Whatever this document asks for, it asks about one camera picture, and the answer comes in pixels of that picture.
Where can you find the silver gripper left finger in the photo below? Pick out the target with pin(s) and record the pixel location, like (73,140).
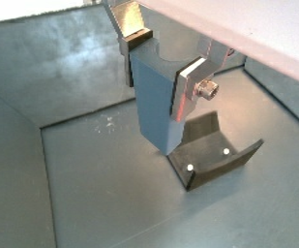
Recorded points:
(124,15)

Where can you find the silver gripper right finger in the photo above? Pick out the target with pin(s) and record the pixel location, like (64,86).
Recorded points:
(193,82)

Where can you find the blue arch block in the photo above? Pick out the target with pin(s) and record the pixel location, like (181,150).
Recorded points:
(153,83)

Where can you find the black curved holder stand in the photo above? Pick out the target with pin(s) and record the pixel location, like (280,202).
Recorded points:
(205,154)

